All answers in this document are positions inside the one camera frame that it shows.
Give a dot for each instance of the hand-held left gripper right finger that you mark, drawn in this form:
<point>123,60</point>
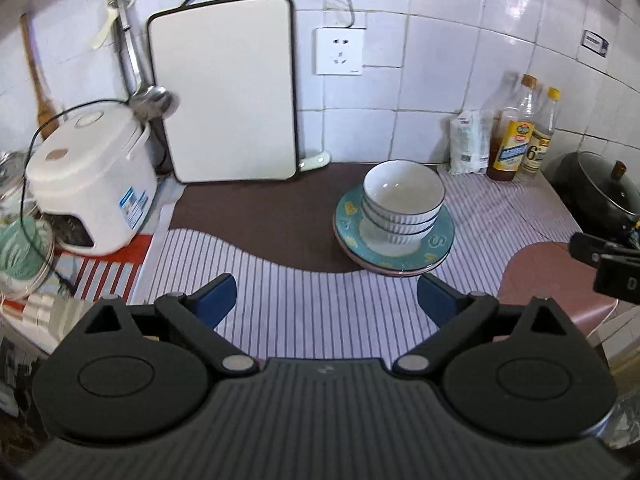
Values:
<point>435,301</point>

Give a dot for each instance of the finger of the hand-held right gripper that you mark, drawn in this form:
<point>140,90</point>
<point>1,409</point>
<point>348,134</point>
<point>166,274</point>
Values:
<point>615,277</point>
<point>585,247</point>

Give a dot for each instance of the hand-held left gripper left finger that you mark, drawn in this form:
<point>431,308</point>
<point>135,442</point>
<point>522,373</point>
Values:
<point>217,301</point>

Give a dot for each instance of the blue fried egg print plate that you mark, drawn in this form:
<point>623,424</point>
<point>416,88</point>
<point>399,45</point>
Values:
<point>440,240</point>

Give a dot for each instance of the white ribbed bowl dark rim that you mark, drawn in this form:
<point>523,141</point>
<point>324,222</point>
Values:
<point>395,244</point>
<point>400,228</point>
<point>400,185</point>

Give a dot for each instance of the dusty pink mat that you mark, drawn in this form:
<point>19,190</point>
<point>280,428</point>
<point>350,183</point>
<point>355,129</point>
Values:
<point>545,270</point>

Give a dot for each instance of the glass wok lid wooden knob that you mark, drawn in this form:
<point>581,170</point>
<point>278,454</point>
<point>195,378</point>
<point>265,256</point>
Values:
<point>605,185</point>

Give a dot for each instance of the black wok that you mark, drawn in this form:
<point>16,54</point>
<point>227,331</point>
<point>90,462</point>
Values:
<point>565,175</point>

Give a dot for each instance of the striped table cloth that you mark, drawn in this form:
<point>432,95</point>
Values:
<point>310,310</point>

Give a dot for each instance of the brown mat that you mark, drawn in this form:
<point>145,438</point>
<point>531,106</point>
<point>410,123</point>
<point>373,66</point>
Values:
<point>260,210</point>

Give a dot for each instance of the vinegar bottle cream label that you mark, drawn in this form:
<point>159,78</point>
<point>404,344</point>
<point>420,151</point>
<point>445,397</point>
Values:
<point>537,152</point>

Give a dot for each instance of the red striped cloth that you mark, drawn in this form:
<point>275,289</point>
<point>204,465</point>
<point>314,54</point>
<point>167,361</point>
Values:
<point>105,272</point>

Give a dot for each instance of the yellow label cooking wine bottle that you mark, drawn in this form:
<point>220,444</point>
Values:
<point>510,150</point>

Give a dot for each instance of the white salt bag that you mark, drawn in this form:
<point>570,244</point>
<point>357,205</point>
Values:
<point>467,145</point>

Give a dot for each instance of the white rice cooker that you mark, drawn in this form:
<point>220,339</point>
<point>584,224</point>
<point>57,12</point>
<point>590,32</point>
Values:
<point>95,180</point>

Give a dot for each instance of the clear glass bottle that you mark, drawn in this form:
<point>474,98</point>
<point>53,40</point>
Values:
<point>505,95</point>

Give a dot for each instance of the green basin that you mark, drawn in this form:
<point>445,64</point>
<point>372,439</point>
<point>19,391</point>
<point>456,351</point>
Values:
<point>22,255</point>

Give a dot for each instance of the white cutting board black rim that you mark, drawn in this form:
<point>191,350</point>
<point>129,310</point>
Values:
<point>225,95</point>

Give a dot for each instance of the steel ladle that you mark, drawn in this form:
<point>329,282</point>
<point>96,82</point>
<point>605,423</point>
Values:
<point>150,100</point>

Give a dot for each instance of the steel pot lid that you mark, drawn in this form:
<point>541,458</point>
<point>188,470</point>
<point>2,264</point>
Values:
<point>12,175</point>

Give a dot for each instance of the wooden spatula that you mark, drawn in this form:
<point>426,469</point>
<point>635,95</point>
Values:
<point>42,105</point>

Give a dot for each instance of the white rice paddle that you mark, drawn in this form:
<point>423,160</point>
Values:
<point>107,22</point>

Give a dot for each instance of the wall sticker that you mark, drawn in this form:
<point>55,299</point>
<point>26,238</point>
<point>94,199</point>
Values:
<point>596,43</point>

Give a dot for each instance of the white wall socket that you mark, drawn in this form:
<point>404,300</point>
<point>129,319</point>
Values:
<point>339,51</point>

